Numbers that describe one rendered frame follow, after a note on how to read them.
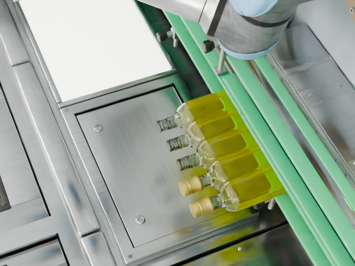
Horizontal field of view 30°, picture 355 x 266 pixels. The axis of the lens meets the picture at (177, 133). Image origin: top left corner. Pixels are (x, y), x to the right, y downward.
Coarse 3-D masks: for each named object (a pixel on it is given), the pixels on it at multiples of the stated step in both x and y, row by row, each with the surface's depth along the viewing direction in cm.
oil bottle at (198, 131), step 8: (224, 112) 155; (232, 112) 155; (200, 120) 153; (208, 120) 153; (216, 120) 153; (224, 120) 153; (232, 120) 153; (240, 120) 154; (192, 128) 152; (200, 128) 152; (208, 128) 152; (216, 128) 152; (224, 128) 152; (232, 128) 152; (192, 136) 151; (200, 136) 150; (208, 136) 151; (192, 144) 152
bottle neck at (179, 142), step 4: (180, 136) 152; (184, 136) 152; (168, 140) 151; (172, 140) 151; (176, 140) 151; (180, 140) 151; (184, 140) 151; (188, 140) 152; (168, 144) 152; (172, 144) 150; (176, 144) 151; (180, 144) 151; (184, 144) 151; (188, 144) 152; (168, 148) 153; (172, 148) 151; (176, 148) 151; (180, 148) 152
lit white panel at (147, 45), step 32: (32, 0) 193; (64, 0) 194; (96, 0) 194; (128, 0) 195; (64, 32) 186; (96, 32) 187; (128, 32) 188; (64, 64) 179; (96, 64) 180; (128, 64) 181; (160, 64) 182; (64, 96) 173
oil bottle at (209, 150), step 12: (228, 132) 151; (240, 132) 151; (204, 144) 149; (216, 144) 149; (228, 144) 149; (240, 144) 149; (252, 144) 150; (204, 156) 148; (216, 156) 147; (204, 168) 150
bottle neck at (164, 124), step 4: (172, 116) 155; (176, 116) 155; (160, 120) 154; (164, 120) 154; (168, 120) 154; (172, 120) 154; (176, 120) 154; (156, 124) 155; (160, 124) 153; (164, 124) 153; (168, 124) 154; (172, 124) 154; (176, 124) 154; (160, 128) 155; (164, 128) 153; (168, 128) 154; (172, 128) 155
